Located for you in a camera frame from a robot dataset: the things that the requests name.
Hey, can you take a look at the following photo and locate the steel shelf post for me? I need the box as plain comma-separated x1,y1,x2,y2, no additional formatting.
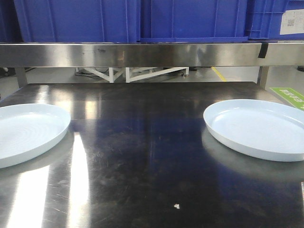
15,67,28,88
257,66,269,89

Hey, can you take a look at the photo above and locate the blue plastic crate right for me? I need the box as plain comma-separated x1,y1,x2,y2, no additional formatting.
245,0,304,40

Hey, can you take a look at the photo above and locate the blue plastic crate left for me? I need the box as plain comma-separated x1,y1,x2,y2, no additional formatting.
14,0,141,43

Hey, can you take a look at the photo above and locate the light blue plate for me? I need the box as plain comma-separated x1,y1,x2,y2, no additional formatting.
203,99,304,162
0,104,71,168

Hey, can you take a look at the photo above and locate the white metal frame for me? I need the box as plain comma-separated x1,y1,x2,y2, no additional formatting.
74,67,190,83

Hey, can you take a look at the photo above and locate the steel shelf post left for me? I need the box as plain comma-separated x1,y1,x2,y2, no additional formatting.
15,67,28,88

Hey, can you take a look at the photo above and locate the blue plastic crate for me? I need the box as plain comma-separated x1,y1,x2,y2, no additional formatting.
14,0,141,43
245,0,304,40
140,0,248,43

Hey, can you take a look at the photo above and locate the blue plastic crate middle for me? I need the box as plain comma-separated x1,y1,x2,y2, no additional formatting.
140,0,248,43

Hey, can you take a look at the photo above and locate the white paper label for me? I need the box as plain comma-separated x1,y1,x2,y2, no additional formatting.
280,9,304,35

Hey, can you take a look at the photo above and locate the black tape strip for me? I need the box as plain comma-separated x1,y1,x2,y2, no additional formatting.
258,42,269,58

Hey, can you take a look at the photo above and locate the steel shelf post right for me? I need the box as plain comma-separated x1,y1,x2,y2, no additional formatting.
257,66,269,89

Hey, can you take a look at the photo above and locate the stainless steel shelf rail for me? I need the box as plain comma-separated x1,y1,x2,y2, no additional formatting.
0,40,304,67

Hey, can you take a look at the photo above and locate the green floor sign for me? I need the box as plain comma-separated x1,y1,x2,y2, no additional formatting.
270,87,304,111

